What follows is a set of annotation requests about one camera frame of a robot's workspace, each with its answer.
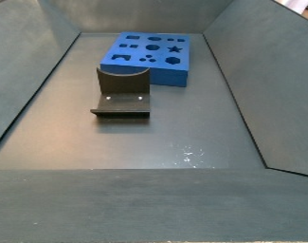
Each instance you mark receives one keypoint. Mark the black curved fixture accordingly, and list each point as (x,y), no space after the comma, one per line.
(124,94)

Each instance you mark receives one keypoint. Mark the blue shape-sorter block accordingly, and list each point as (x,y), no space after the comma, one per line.
(156,51)

